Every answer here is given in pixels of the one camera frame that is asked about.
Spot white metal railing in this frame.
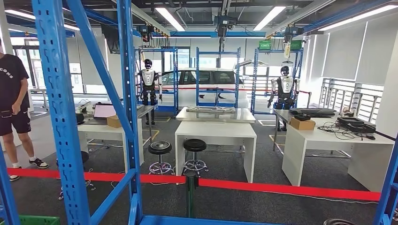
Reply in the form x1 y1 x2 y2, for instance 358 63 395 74
318 77 384 125

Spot silver black humanoid robot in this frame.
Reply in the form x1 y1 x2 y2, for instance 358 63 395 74
137 59 163 126
267 66 301 132

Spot person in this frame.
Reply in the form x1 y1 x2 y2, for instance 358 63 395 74
0 38 49 182

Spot black flat tray stack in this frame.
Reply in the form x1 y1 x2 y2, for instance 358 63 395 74
288 107 337 119

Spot black equipment cases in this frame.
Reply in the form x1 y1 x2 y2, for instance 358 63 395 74
337 116 377 134

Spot black round stool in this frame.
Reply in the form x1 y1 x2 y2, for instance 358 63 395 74
182 139 209 176
56 150 95 201

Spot ceiling light strip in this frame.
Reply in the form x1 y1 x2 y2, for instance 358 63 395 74
252 6 287 32
154 7 186 32
4 9 81 32
317 4 398 32

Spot white car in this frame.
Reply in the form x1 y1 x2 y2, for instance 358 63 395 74
158 68 249 109

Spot open laptop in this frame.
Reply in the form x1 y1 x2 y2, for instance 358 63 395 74
93 104 117 119

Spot grey roller blind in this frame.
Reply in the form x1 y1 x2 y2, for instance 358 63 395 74
355 15 398 87
322 22 368 81

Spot white desk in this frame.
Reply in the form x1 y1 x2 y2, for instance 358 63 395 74
77 118 145 172
281 119 396 193
175 121 258 184

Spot black cable bundle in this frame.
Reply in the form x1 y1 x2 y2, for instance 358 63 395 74
317 121 377 142

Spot black barrier post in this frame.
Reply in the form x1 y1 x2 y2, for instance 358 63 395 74
185 172 199 218

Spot ceiling hoist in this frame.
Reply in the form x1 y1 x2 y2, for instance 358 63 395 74
283 25 305 43
136 24 155 43
214 15 238 38

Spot cardboard box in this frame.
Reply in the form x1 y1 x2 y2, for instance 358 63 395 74
107 115 122 128
290 117 316 131

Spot steel table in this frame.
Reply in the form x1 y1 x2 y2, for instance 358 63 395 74
136 105 155 147
273 109 352 159

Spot long silver metal part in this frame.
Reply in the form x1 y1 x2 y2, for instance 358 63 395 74
186 105 236 114

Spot steel top workbench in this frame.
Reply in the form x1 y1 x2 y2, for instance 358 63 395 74
176 107 256 124

